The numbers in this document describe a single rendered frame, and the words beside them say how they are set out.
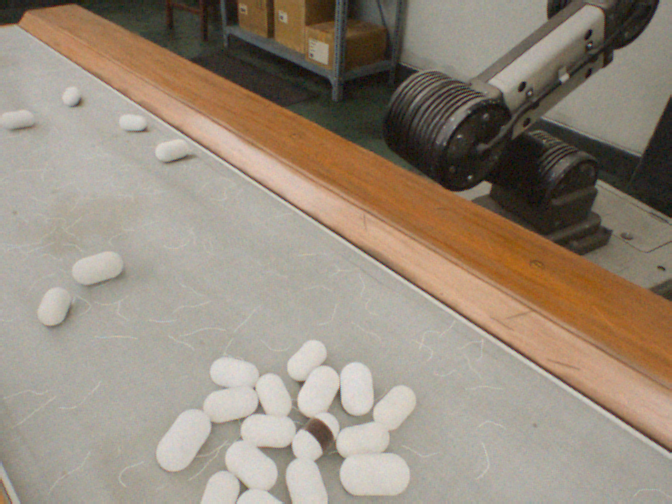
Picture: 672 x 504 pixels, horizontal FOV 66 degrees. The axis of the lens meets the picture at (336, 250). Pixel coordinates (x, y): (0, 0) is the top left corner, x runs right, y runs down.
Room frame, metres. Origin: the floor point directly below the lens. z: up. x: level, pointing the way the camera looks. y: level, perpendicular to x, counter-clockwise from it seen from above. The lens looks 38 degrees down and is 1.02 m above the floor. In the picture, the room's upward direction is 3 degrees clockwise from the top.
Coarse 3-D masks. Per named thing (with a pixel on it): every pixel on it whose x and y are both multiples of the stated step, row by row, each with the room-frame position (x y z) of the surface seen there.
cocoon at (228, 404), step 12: (216, 396) 0.19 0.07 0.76; (228, 396) 0.19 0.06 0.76; (240, 396) 0.19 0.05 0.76; (252, 396) 0.19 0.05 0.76; (204, 408) 0.19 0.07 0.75; (216, 408) 0.18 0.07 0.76; (228, 408) 0.19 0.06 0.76; (240, 408) 0.19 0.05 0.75; (252, 408) 0.19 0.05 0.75; (216, 420) 0.18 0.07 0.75; (228, 420) 0.18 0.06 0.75
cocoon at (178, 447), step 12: (180, 420) 0.17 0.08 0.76; (192, 420) 0.17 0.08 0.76; (204, 420) 0.17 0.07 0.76; (168, 432) 0.17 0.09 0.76; (180, 432) 0.16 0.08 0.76; (192, 432) 0.17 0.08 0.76; (204, 432) 0.17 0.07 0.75; (168, 444) 0.16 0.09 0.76; (180, 444) 0.16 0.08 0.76; (192, 444) 0.16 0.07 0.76; (156, 456) 0.15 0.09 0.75; (168, 456) 0.15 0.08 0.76; (180, 456) 0.15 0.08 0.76; (192, 456) 0.16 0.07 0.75; (168, 468) 0.15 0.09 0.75; (180, 468) 0.15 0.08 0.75
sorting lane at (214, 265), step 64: (0, 64) 0.78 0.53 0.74; (64, 64) 0.80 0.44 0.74; (0, 128) 0.57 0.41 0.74; (64, 128) 0.58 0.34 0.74; (0, 192) 0.43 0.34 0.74; (64, 192) 0.44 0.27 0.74; (128, 192) 0.44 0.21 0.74; (192, 192) 0.45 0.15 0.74; (256, 192) 0.46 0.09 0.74; (0, 256) 0.33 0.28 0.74; (64, 256) 0.34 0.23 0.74; (128, 256) 0.34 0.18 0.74; (192, 256) 0.35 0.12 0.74; (256, 256) 0.35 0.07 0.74; (320, 256) 0.36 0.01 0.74; (0, 320) 0.26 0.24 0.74; (64, 320) 0.26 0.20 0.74; (128, 320) 0.27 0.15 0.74; (192, 320) 0.27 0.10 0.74; (256, 320) 0.27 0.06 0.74; (320, 320) 0.28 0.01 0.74; (384, 320) 0.28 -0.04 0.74; (448, 320) 0.29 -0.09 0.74; (0, 384) 0.20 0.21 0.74; (64, 384) 0.21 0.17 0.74; (128, 384) 0.21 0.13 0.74; (192, 384) 0.21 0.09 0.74; (384, 384) 0.22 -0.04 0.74; (448, 384) 0.23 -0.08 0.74; (512, 384) 0.23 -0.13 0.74; (0, 448) 0.16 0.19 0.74; (64, 448) 0.16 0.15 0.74; (128, 448) 0.17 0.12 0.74; (448, 448) 0.18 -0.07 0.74; (512, 448) 0.18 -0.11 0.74; (576, 448) 0.18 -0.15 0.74; (640, 448) 0.18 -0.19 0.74
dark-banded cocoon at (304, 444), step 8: (320, 416) 0.18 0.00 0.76; (328, 416) 0.18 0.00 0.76; (328, 424) 0.18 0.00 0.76; (336, 424) 0.18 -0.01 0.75; (304, 432) 0.17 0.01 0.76; (336, 432) 0.18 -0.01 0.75; (296, 440) 0.17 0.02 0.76; (304, 440) 0.17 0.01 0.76; (312, 440) 0.17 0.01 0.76; (296, 448) 0.16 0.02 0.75; (304, 448) 0.16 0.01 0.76; (312, 448) 0.16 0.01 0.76; (320, 448) 0.16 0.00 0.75; (296, 456) 0.16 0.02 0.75; (304, 456) 0.16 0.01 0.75; (312, 456) 0.16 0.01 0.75
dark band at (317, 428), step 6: (312, 420) 0.18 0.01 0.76; (318, 420) 0.18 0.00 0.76; (306, 426) 0.18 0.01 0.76; (312, 426) 0.17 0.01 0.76; (318, 426) 0.17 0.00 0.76; (324, 426) 0.18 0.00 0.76; (312, 432) 0.17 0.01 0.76; (318, 432) 0.17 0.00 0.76; (324, 432) 0.17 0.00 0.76; (330, 432) 0.17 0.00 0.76; (318, 438) 0.17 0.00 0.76; (324, 438) 0.17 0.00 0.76; (330, 438) 0.17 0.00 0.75; (324, 444) 0.17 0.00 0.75; (330, 444) 0.17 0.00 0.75; (324, 450) 0.17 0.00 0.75
